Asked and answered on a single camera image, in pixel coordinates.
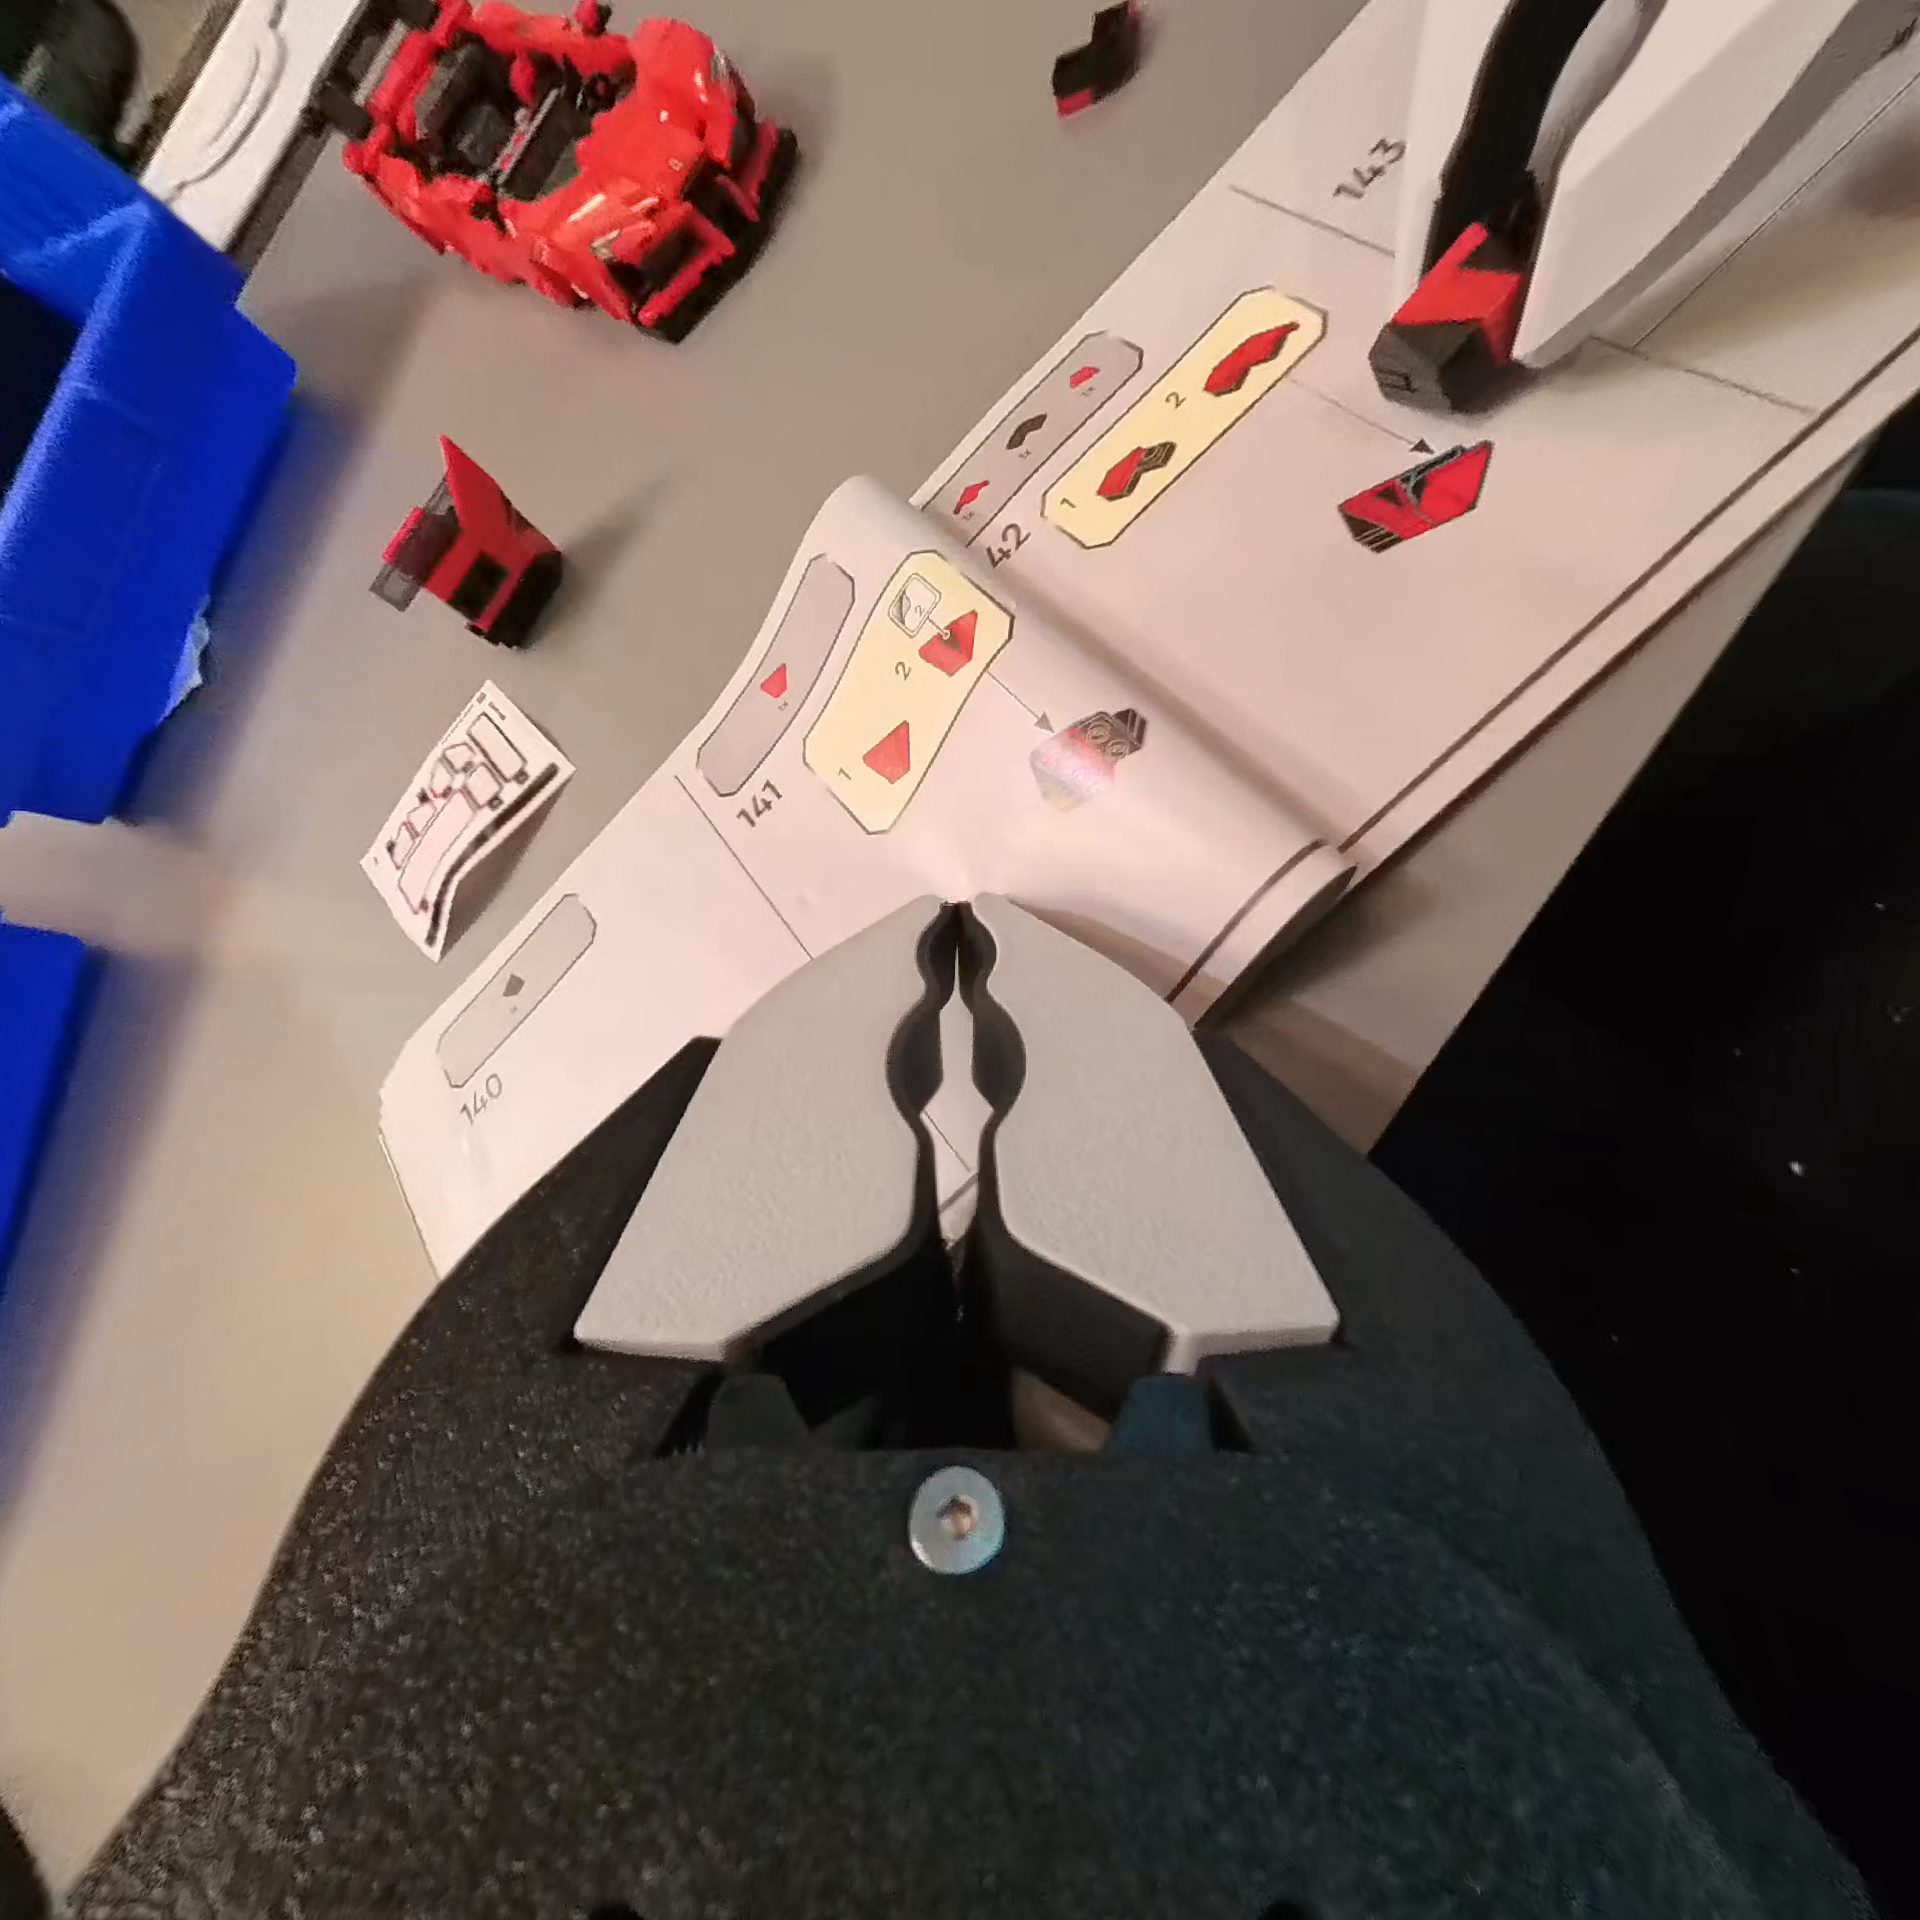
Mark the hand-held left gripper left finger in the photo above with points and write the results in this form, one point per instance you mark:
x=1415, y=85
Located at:
x=779, y=1186

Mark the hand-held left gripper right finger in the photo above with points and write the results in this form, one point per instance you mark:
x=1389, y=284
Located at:
x=1139, y=1186

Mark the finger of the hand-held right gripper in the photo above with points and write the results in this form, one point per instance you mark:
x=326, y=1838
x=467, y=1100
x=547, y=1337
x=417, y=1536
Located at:
x=1448, y=92
x=1695, y=165

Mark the small red wedge lego assembly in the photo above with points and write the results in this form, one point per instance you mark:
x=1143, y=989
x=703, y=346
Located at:
x=1448, y=321

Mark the lego instruction booklet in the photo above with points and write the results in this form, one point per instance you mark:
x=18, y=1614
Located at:
x=1289, y=630

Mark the black red lego piece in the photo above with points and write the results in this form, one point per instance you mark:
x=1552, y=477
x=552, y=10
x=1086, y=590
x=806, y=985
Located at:
x=1086, y=67

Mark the red lego assembly clear brick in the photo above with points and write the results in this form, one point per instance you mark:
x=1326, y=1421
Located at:
x=489, y=546

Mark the red lego car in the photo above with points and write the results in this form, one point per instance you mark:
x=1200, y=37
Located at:
x=600, y=150

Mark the white sticker sheet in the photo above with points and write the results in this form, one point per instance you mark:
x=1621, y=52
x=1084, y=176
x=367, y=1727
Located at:
x=465, y=809

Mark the person's black glittery clothing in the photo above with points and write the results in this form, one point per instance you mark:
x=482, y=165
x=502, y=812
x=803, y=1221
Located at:
x=1725, y=1052

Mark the blue plastic storage bin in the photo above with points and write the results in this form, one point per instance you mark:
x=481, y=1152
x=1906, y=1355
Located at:
x=135, y=494
x=37, y=1082

